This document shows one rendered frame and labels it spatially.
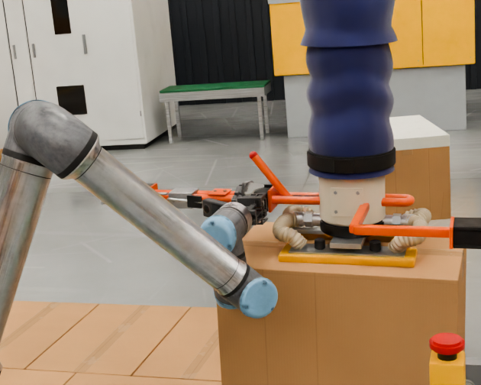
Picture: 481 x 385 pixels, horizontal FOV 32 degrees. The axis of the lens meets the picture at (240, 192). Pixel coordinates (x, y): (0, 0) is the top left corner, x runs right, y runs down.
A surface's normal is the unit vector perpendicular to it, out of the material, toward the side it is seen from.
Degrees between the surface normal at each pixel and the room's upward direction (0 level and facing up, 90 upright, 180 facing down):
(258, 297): 89
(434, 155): 90
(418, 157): 90
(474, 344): 0
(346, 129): 82
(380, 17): 101
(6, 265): 92
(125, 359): 0
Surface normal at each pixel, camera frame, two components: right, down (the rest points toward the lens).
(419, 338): -0.30, 0.25
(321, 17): -0.63, 0.36
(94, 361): -0.08, -0.97
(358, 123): 0.02, 0.04
